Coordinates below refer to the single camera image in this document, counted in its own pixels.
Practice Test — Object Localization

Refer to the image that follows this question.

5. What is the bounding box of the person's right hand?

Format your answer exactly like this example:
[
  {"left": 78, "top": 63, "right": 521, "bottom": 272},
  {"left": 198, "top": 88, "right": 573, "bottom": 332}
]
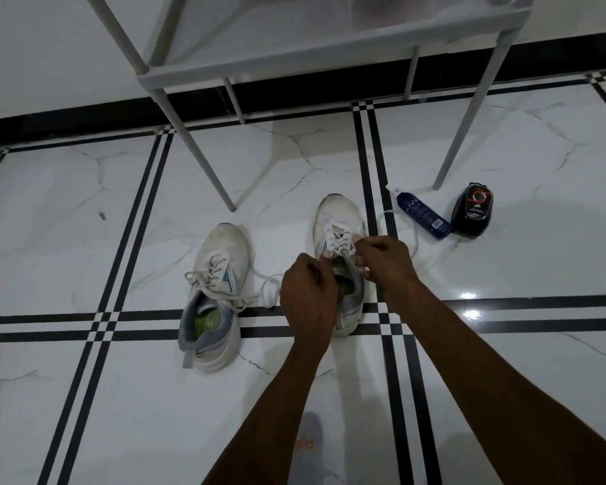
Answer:
[{"left": 353, "top": 235, "right": 421, "bottom": 304}]

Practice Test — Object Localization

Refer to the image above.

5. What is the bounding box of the dark blue spray bottle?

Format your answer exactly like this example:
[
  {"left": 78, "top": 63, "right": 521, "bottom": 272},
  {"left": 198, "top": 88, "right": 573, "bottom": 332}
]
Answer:
[{"left": 385, "top": 184, "right": 453, "bottom": 242}]

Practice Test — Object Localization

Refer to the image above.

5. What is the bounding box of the white sock with orange print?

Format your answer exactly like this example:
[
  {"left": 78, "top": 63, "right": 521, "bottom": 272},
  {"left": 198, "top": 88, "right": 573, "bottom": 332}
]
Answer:
[{"left": 288, "top": 411, "right": 327, "bottom": 485}]

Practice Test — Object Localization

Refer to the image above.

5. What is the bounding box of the black shoe polish container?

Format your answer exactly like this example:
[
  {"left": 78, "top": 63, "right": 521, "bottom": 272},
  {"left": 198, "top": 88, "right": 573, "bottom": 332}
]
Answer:
[{"left": 450, "top": 182, "right": 495, "bottom": 240}]

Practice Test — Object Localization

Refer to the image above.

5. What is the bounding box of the white sneaker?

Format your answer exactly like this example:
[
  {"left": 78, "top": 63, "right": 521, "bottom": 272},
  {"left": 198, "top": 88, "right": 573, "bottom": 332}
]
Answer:
[
  {"left": 178, "top": 222, "right": 252, "bottom": 373},
  {"left": 312, "top": 193, "right": 367, "bottom": 338}
]

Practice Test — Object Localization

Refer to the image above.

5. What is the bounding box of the grey metal shelf rack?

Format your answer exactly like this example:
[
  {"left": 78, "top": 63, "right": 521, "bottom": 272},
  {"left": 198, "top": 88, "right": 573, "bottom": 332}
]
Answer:
[{"left": 83, "top": 0, "right": 536, "bottom": 213}]

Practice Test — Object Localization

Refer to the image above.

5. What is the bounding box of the person's left forearm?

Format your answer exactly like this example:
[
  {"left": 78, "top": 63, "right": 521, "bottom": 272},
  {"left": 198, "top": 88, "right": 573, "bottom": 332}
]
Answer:
[{"left": 201, "top": 343, "right": 329, "bottom": 485}]

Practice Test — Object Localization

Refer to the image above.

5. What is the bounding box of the person's right forearm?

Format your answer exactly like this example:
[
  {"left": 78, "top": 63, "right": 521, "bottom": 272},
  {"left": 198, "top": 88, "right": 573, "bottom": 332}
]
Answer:
[{"left": 389, "top": 282, "right": 606, "bottom": 485}]

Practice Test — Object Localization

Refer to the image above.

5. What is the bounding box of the person's left hand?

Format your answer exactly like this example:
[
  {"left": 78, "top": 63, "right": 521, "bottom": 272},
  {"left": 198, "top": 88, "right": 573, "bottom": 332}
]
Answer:
[{"left": 279, "top": 252, "right": 340, "bottom": 355}]

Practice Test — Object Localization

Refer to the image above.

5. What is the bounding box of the white shoelace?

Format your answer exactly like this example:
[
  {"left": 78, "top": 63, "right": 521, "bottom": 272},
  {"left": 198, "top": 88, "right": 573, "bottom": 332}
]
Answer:
[
  {"left": 323, "top": 210, "right": 420, "bottom": 263},
  {"left": 184, "top": 252, "right": 283, "bottom": 314}
]

